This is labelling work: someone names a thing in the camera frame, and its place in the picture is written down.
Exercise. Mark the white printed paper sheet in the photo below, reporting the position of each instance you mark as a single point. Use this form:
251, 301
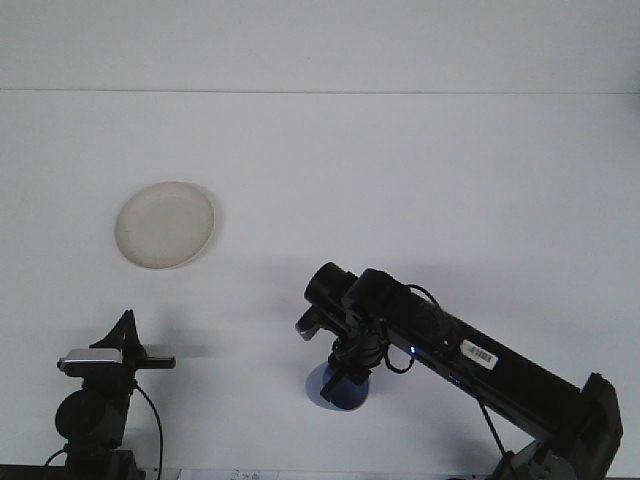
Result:
230, 474

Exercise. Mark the pale blue cup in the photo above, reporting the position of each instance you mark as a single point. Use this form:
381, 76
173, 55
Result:
315, 392

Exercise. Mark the pale round plate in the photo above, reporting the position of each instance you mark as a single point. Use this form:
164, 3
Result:
165, 225

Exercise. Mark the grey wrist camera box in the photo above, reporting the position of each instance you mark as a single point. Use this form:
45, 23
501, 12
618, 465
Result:
307, 327
90, 361

